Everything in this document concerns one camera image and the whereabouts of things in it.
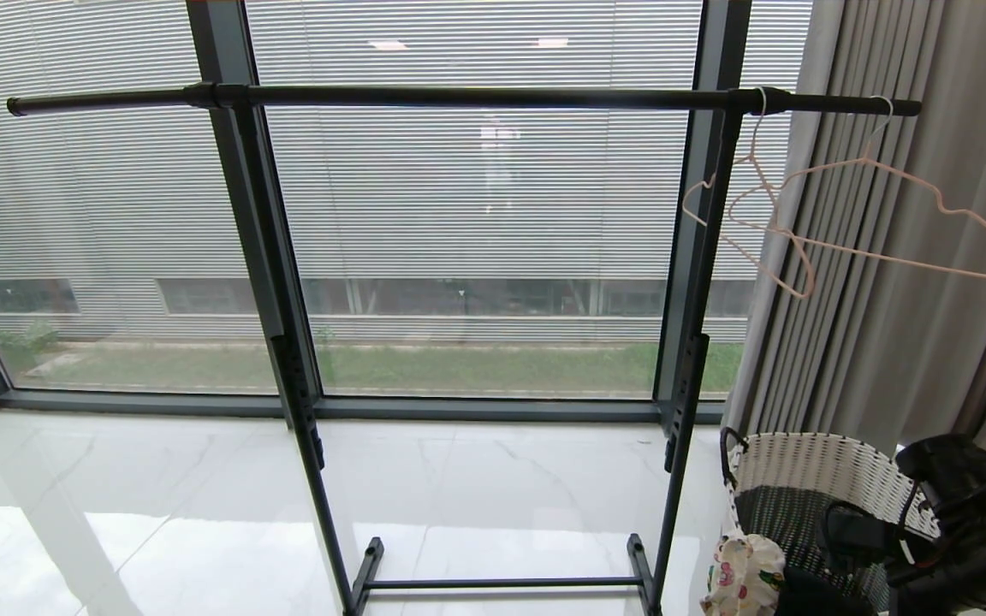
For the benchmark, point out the pink clothes hanger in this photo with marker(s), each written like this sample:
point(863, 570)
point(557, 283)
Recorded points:
point(887, 253)
point(811, 278)

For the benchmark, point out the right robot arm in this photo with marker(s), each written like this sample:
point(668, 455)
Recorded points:
point(947, 466)

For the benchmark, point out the black clothes rack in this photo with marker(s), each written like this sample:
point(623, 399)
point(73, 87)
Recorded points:
point(459, 96)

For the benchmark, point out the white laundry basket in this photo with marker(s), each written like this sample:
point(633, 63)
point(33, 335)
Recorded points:
point(801, 462)

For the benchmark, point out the window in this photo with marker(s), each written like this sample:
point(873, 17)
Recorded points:
point(459, 214)

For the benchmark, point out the cream printed garment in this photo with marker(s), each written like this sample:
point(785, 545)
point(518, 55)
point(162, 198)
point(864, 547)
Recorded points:
point(745, 573)

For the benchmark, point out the beige curtain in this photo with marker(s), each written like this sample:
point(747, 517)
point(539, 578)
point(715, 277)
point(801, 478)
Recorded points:
point(887, 359)

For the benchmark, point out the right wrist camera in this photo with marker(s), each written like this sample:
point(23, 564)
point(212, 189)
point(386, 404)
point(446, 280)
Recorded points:
point(861, 535)

